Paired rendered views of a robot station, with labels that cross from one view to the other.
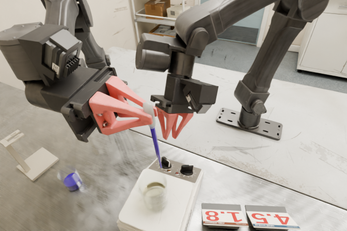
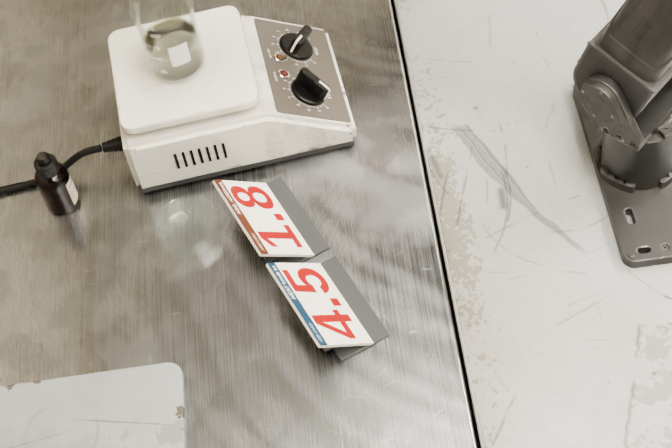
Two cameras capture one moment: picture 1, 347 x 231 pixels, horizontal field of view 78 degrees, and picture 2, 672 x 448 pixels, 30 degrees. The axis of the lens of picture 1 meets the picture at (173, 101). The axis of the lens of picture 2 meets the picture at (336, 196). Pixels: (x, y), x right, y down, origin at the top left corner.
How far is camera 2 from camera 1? 77 cm
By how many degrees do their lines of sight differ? 43
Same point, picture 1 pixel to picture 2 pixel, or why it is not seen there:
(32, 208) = not seen: outside the picture
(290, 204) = (405, 346)
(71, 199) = not seen: outside the picture
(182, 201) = (204, 100)
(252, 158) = (498, 224)
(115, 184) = not seen: hidden behind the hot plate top
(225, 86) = not seen: outside the picture
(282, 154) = (570, 290)
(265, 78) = (640, 24)
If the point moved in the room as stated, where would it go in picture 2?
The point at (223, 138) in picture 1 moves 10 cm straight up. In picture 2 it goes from (519, 135) to (522, 59)
